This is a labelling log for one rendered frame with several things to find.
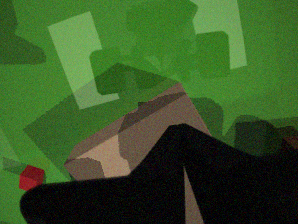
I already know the red square block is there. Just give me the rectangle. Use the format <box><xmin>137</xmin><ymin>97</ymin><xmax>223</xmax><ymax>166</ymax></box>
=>
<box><xmin>19</xmin><ymin>165</ymin><xmax>44</xmax><ymax>191</ymax></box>

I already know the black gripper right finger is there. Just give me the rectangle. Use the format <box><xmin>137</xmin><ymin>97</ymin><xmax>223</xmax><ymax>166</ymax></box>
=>
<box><xmin>178</xmin><ymin>123</ymin><xmax>298</xmax><ymax>224</ymax></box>

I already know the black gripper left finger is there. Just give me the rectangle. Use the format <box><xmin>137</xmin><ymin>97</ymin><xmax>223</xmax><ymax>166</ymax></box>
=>
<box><xmin>19</xmin><ymin>125</ymin><xmax>186</xmax><ymax>224</ymax></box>

